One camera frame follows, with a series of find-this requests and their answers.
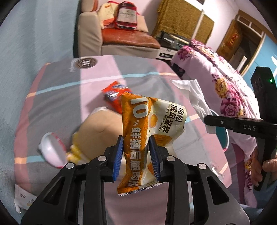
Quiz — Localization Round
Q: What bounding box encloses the orange cake wrapper bag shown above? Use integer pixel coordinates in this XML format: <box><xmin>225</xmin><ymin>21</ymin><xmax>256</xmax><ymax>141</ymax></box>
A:
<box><xmin>117</xmin><ymin>92</ymin><xmax>187</xmax><ymax>195</ymax></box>

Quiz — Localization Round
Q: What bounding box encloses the orange snack wrapper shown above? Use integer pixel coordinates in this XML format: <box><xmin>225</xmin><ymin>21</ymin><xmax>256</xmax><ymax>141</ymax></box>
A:
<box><xmin>102</xmin><ymin>81</ymin><xmax>131</xmax><ymax>114</ymax></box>

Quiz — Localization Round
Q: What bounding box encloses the pink paper cup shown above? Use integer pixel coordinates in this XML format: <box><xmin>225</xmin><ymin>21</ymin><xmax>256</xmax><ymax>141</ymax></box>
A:
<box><xmin>38</xmin><ymin>132</ymin><xmax>68</xmax><ymax>169</ymax></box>

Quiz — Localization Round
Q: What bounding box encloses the white paper tissue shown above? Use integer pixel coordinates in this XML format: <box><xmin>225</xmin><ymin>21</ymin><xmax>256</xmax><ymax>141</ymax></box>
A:
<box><xmin>171</xmin><ymin>79</ymin><xmax>212</xmax><ymax>122</ymax></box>

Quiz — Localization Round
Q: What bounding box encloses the teal white trash bin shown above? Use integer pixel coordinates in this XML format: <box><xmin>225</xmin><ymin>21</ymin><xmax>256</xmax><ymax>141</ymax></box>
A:
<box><xmin>210</xmin><ymin>109</ymin><xmax>230</xmax><ymax>152</ymax></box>

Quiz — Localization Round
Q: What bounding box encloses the person right hand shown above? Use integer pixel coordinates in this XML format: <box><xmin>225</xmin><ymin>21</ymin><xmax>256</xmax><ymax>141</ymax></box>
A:
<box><xmin>251</xmin><ymin>148</ymin><xmax>277</xmax><ymax>187</ymax></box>

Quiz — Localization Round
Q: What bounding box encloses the tan plush toy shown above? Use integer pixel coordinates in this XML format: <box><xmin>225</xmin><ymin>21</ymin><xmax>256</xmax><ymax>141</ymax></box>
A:
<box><xmin>67</xmin><ymin>107</ymin><xmax>123</xmax><ymax>165</ymax></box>

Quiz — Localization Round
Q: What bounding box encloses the pink floral bed quilt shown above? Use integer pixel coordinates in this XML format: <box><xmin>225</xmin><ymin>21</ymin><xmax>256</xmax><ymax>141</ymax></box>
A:
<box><xmin>171</xmin><ymin>40</ymin><xmax>260</xmax><ymax>207</ymax></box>

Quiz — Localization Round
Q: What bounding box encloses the pink grey striped pillow cloth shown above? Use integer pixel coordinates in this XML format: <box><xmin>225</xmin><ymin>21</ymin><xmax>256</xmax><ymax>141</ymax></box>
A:
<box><xmin>14</xmin><ymin>55</ymin><xmax>231</xmax><ymax>212</ymax></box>

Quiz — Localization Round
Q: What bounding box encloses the white corner packet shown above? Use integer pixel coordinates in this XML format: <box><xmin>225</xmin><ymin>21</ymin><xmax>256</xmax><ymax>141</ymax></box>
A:
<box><xmin>14</xmin><ymin>184</ymin><xmax>37</xmax><ymax>214</ymax></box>

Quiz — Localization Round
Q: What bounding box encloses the mustard yellow curtain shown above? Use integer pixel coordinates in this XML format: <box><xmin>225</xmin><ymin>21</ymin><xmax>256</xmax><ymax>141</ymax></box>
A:
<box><xmin>151</xmin><ymin>0</ymin><xmax>215</xmax><ymax>45</ymax></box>

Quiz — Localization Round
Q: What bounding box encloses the beige sofa with orange cushion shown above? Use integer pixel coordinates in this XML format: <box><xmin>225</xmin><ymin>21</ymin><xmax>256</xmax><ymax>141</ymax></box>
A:
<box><xmin>76</xmin><ymin>1</ymin><xmax>160</xmax><ymax>59</ymax></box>

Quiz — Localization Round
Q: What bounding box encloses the red cognac bottle pillow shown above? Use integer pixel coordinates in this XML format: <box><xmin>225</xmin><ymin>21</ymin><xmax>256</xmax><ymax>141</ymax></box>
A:
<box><xmin>115</xmin><ymin>1</ymin><xmax>137</xmax><ymax>30</ymax></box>

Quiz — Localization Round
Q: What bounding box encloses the yellow cream plush toy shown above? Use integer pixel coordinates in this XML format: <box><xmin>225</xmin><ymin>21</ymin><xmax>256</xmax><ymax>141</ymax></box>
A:
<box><xmin>97</xmin><ymin>1</ymin><xmax>119</xmax><ymax>30</ymax></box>

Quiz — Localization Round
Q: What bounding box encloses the wooden door frame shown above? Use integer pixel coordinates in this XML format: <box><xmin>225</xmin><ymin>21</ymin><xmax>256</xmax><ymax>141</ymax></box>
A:
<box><xmin>216</xmin><ymin>10</ymin><xmax>276</xmax><ymax>76</ymax></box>

